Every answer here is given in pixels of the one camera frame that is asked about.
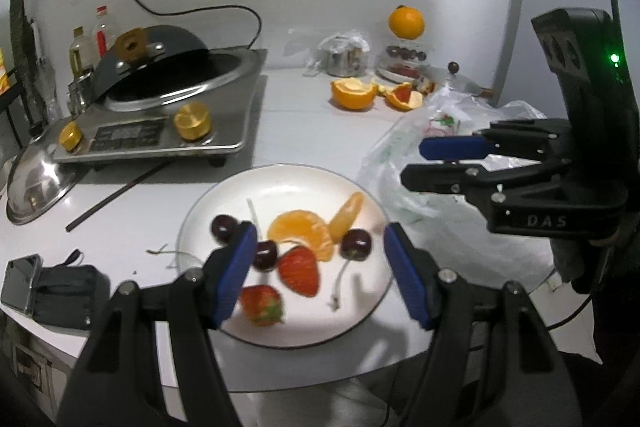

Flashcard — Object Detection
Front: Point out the orange peel piece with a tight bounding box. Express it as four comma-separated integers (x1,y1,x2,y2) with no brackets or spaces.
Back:
331,78,378,110

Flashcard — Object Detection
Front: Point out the black wok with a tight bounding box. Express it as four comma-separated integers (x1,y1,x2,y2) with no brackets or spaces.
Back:
92,25,222,102

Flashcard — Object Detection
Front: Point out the dark cherry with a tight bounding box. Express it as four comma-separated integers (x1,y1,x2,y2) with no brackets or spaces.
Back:
210,213,239,244
340,229,372,261
253,239,279,272

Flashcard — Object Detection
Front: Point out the steel cup in bag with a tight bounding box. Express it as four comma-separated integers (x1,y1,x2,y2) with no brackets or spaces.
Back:
304,30,371,78

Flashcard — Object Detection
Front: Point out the induction cooker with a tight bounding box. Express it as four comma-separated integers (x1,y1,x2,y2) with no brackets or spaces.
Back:
54,49,267,164

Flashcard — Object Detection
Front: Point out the white ceramic plate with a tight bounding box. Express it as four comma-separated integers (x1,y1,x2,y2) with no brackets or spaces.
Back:
175,165,392,349

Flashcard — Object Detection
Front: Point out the whole orange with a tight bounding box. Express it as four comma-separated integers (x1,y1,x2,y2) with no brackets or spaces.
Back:
388,5,426,40

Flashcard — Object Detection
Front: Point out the clear printed plastic bag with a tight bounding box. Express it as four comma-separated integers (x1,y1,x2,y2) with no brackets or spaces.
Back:
357,88,554,291

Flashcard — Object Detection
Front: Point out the black camera box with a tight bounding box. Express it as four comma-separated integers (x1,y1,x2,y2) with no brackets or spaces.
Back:
532,8,639,215

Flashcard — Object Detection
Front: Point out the steel wok lid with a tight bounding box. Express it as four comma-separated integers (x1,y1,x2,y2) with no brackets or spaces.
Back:
6,140,87,225

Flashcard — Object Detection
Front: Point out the red capped bottle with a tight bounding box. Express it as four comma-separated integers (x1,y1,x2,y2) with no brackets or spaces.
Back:
92,5,119,57

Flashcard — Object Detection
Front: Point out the oil bottle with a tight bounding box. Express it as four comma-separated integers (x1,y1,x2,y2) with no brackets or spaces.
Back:
68,26,98,78

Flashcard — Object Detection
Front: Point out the small black phone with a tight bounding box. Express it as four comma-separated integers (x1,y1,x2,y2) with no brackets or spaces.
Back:
1,254,42,317

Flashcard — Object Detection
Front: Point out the small mandarin segment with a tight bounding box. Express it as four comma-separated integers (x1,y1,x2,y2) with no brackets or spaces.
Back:
329,192,364,244

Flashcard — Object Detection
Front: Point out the orange peel with strawberry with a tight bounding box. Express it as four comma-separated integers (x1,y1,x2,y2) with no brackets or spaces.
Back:
378,81,436,112

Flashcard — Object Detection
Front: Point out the black chopstick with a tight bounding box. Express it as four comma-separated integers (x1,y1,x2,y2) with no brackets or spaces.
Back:
65,161,171,233

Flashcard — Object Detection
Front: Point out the steel pot with lid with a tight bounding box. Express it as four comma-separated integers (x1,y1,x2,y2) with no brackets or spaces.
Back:
430,62,494,100

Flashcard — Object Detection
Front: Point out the cherry stem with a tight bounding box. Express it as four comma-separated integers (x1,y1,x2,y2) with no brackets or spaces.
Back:
145,244,198,259

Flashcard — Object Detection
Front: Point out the red strawberry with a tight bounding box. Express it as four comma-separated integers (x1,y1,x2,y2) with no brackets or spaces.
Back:
239,285,284,327
277,246,320,298

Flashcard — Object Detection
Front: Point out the glass fruit stand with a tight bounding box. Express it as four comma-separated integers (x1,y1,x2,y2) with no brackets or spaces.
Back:
374,37,433,83

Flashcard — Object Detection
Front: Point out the large mandarin segment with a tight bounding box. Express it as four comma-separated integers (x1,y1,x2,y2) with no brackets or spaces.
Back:
267,210,334,262

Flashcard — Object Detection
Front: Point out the black pouch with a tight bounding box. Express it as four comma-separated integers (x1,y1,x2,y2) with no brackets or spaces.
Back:
32,249,111,331

